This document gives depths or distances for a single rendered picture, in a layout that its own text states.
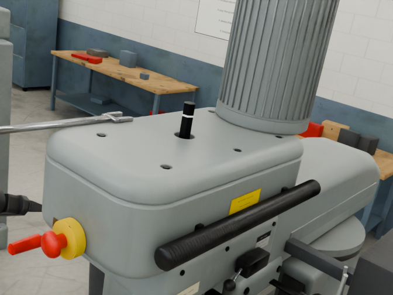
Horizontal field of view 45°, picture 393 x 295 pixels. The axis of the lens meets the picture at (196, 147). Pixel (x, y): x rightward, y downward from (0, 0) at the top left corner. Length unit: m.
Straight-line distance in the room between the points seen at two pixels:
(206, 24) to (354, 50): 1.96
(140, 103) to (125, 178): 6.39
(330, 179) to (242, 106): 0.38
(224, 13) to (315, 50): 5.08
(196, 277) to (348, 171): 0.65
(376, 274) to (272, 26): 0.49
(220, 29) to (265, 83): 5.12
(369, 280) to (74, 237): 0.54
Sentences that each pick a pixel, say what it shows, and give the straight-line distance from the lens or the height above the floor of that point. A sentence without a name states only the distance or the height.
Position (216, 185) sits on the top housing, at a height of 1.86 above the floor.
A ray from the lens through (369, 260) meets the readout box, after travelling 0.94.
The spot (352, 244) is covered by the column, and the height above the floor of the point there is 1.56.
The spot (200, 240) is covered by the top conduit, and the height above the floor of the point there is 1.80.
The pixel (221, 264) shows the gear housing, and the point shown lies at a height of 1.68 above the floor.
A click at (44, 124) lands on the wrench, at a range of 0.78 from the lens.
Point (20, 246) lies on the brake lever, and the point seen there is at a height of 1.71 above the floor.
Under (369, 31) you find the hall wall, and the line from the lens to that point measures 5.13.
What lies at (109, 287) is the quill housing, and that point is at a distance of 0.94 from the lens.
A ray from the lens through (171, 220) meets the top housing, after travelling 0.67.
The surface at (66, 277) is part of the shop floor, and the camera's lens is 3.66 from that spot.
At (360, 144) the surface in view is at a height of 0.97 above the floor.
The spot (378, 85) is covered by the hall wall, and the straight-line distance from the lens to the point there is 5.10.
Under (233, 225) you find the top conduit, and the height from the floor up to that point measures 1.80.
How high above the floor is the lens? 2.14
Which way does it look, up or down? 19 degrees down
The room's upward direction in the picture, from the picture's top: 10 degrees clockwise
